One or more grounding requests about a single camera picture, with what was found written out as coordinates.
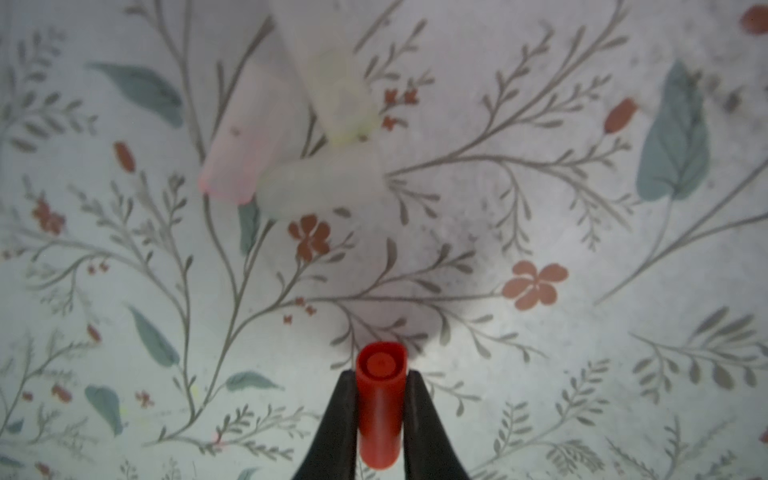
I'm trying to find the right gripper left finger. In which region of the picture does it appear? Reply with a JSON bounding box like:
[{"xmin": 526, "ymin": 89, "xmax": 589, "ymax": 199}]
[{"xmin": 292, "ymin": 370, "xmax": 358, "ymax": 480}]

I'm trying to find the clear translucent pen cap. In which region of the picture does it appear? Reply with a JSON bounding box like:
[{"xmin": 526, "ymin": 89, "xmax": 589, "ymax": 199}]
[{"xmin": 256, "ymin": 143, "xmax": 386, "ymax": 219}]

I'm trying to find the yellow translucent pen cap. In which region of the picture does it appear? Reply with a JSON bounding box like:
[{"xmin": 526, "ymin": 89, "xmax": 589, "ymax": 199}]
[{"xmin": 269, "ymin": 0, "xmax": 384, "ymax": 146}]

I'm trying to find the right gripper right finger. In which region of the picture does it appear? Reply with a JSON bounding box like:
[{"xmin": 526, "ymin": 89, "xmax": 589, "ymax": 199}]
[{"xmin": 403, "ymin": 370, "xmax": 470, "ymax": 480}]

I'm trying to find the pink translucent pen cap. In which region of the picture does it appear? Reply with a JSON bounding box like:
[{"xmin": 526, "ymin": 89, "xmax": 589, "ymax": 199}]
[{"xmin": 198, "ymin": 60, "xmax": 303, "ymax": 205}]

